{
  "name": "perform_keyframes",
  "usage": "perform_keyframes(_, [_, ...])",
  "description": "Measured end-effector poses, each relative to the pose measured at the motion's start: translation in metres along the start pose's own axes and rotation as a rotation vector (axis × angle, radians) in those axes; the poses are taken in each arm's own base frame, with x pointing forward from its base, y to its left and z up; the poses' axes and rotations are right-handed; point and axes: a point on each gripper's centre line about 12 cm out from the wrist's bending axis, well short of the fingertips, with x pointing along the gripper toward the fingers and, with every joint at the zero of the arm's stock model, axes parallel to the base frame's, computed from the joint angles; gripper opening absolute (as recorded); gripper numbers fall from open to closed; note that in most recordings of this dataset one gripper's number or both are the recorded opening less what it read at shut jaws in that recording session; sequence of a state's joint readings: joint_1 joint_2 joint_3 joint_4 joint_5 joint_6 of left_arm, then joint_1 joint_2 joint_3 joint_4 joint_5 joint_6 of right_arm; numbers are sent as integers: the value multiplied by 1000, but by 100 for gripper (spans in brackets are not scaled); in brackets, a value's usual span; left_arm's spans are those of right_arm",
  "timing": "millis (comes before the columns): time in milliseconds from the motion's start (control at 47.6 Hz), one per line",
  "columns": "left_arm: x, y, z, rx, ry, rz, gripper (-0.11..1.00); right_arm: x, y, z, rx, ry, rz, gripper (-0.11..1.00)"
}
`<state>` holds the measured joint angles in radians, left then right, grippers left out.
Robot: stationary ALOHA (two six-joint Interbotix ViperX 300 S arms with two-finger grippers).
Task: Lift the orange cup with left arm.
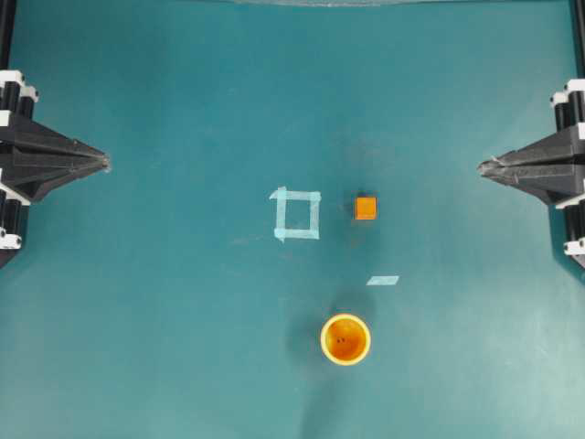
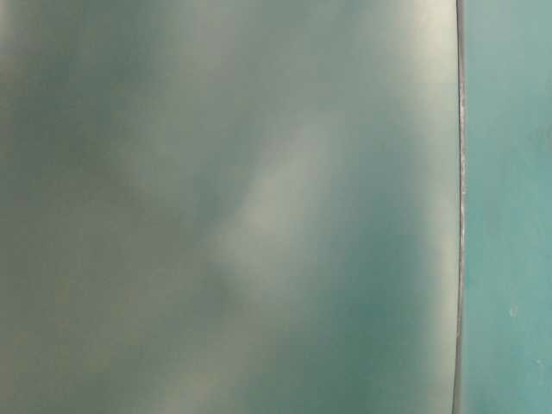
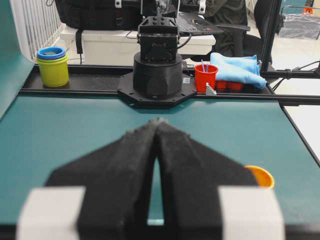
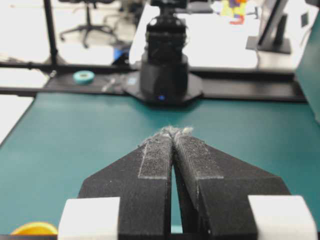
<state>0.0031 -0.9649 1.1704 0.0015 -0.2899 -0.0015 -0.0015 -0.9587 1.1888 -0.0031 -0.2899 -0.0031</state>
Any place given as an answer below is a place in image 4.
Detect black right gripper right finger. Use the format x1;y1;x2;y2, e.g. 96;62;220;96
172;134;318;240

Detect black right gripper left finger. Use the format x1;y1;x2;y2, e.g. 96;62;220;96
57;136;174;240

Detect yellow cup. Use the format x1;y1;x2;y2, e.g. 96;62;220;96
10;221;58;235

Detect teal tape roll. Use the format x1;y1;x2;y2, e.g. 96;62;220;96
72;70;96;85

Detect black tripod pole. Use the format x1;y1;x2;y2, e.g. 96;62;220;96
43;0;59;66

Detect black monitor stand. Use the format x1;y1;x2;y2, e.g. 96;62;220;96
246;0;291;55

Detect black office chair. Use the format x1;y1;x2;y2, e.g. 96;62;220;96
59;0;119;49

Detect colourful toy blocks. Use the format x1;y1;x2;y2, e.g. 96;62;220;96
219;0;247;25

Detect black camera on round base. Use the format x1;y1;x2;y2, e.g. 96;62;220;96
123;0;203;106

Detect black table frame rail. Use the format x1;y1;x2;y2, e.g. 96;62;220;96
0;63;307;103

